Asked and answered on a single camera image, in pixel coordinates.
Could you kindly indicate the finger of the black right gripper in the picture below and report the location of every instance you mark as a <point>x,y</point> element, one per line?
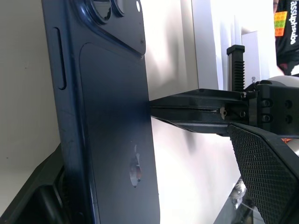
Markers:
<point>198,120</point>
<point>198,99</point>

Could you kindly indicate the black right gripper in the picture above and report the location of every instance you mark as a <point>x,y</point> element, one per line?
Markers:
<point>273,107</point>

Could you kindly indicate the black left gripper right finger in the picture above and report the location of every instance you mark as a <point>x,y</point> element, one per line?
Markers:
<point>261,168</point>

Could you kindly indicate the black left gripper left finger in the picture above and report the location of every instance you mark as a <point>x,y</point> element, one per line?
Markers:
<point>30,198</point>

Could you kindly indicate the dark blue smartphone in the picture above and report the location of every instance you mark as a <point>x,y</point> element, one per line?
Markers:
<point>112,112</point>

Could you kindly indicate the small white printed box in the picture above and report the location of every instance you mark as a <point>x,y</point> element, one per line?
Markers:
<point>253,58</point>

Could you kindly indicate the person in black shirt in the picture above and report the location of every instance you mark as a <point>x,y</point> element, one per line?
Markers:
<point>288,35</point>

